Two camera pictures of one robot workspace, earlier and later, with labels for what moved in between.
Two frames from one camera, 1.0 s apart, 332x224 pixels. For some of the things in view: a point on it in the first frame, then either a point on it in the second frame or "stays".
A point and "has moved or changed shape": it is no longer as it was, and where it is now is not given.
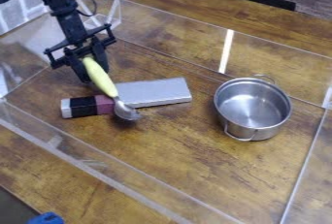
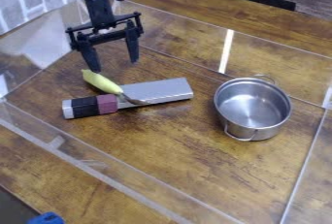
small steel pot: x=253 y=107 stays
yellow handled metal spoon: x=123 y=110 has moved or changed shape
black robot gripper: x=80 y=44 -> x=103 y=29
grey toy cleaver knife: x=139 y=94 stays
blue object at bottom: x=47 y=217 stays
